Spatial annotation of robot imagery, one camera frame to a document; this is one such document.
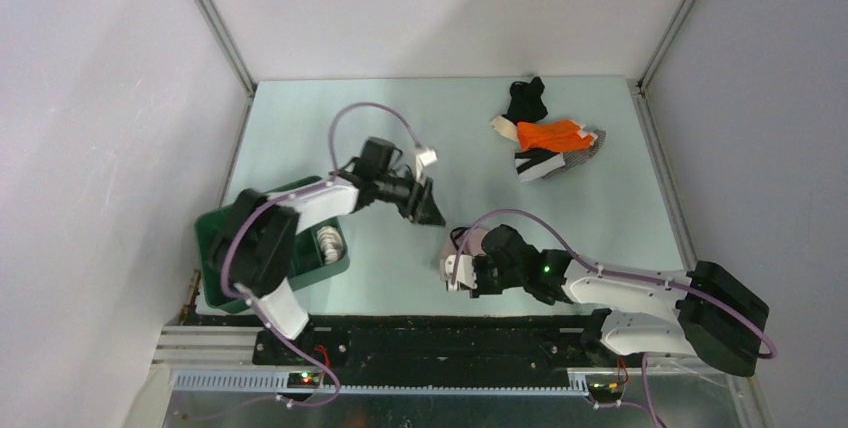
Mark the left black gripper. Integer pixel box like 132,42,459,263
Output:
375,167,446,228

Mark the white pink-trimmed underwear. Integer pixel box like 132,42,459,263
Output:
316,225,346,265

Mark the light pink underwear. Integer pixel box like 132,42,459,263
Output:
439,226,490,282

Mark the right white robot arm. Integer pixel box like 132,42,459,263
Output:
442,225,769,378

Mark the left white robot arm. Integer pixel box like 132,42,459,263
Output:
210,137,446,365

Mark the cream underwear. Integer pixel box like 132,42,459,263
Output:
490,115,519,143

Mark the black white striped underwear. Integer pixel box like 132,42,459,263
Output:
514,149,565,182

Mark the grey mesh underwear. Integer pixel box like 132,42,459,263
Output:
545,130,607,178

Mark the orange underwear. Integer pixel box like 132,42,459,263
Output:
517,119,598,153

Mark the green divided storage tray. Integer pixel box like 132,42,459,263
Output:
194,201,350,315

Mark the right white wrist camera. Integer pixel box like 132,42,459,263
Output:
442,254,477,292

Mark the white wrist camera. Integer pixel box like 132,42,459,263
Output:
442,254,477,292
414,147,438,183

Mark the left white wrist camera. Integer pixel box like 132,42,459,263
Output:
414,147,438,183

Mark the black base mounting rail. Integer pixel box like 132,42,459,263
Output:
252,315,619,389

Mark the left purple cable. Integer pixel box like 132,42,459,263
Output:
219,102,425,409

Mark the left aluminium frame post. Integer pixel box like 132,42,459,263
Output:
194,0,258,98

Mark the aluminium frame post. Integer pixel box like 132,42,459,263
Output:
194,0,258,98
636,0,698,95

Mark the right aluminium frame post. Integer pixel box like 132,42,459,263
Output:
636,0,698,95

